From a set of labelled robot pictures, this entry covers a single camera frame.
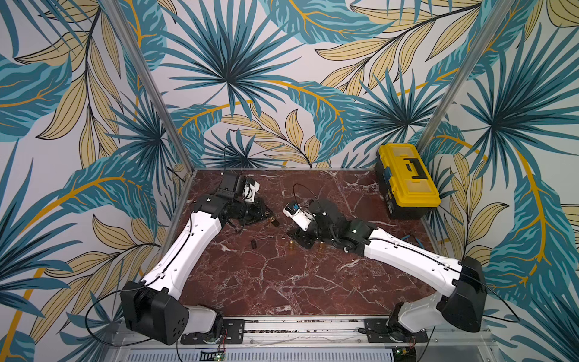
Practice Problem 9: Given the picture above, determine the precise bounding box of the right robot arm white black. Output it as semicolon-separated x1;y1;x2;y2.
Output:
283;199;487;337

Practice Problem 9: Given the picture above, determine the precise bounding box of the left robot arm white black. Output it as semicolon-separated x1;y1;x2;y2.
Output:
120;195;273;345

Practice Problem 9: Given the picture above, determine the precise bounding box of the yellow black toolbox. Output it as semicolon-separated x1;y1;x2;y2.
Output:
375;143;441;220

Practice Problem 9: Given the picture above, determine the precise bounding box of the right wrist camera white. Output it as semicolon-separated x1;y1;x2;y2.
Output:
283;202;315;232

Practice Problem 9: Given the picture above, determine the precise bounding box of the blue handled tool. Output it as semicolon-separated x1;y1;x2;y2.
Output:
403;234;425;249

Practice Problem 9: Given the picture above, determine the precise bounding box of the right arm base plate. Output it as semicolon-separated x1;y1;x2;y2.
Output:
363;318;428;345

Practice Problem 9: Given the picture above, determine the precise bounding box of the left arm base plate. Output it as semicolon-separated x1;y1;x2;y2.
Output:
179;319;246;345

